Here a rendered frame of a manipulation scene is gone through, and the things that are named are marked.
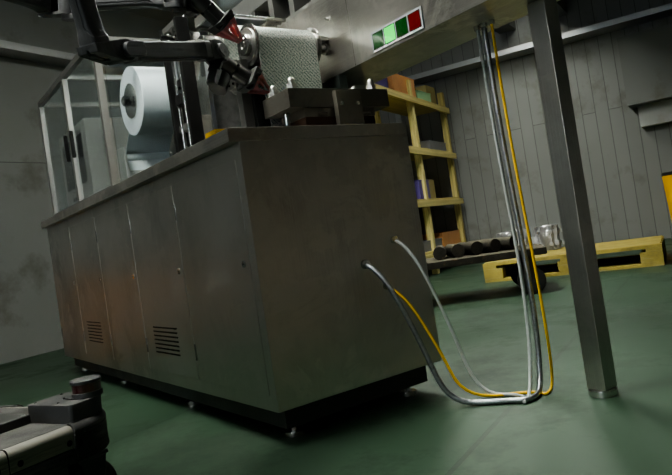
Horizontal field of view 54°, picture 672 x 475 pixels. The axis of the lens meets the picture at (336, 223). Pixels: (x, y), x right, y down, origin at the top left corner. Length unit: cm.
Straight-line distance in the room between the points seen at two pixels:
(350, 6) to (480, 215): 608
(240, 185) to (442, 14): 79
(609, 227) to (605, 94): 148
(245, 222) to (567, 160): 92
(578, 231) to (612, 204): 598
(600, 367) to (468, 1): 109
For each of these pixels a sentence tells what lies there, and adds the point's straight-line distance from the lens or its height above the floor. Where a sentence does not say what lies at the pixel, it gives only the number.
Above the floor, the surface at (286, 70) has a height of 115.
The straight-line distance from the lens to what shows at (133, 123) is 315.
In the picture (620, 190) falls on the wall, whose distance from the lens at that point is 791.
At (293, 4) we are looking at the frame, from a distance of 272.
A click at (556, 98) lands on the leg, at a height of 85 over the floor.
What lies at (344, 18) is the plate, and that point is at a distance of 243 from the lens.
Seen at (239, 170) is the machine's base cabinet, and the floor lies 78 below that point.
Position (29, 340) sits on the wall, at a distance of 556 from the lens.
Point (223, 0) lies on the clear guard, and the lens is 321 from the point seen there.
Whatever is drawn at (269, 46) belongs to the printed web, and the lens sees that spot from 230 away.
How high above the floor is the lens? 56
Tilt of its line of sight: 1 degrees up
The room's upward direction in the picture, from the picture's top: 9 degrees counter-clockwise
